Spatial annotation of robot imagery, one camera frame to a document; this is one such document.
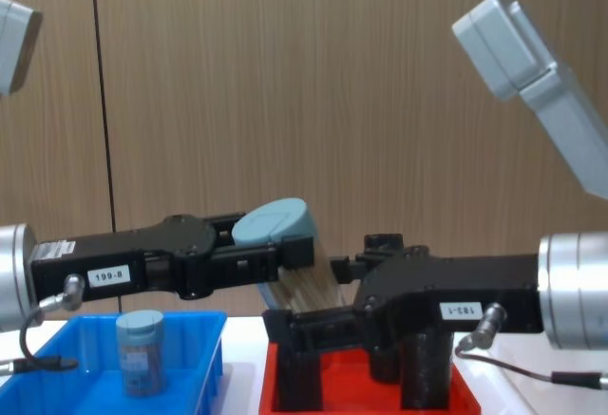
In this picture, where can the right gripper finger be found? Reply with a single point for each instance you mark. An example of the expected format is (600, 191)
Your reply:
(375, 256)
(323, 327)

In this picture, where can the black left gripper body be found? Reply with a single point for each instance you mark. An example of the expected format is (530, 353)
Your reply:
(119, 256)

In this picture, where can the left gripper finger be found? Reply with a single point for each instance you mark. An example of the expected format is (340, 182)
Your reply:
(247, 265)
(221, 230)

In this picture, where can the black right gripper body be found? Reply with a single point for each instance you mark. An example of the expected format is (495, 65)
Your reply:
(451, 287)

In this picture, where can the clear toothpick jar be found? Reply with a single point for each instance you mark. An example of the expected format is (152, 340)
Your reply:
(275, 222)

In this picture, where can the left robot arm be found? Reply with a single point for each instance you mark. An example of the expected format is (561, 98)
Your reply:
(14, 272)

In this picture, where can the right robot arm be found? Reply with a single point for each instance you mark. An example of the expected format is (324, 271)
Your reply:
(575, 291)

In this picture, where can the red plastic bin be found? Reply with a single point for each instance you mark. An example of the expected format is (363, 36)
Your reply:
(351, 386)

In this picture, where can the dark-filled jar, grey-blue lid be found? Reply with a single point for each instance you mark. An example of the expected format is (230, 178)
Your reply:
(142, 358)

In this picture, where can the blue plastic bin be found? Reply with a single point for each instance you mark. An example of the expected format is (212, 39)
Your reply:
(62, 386)

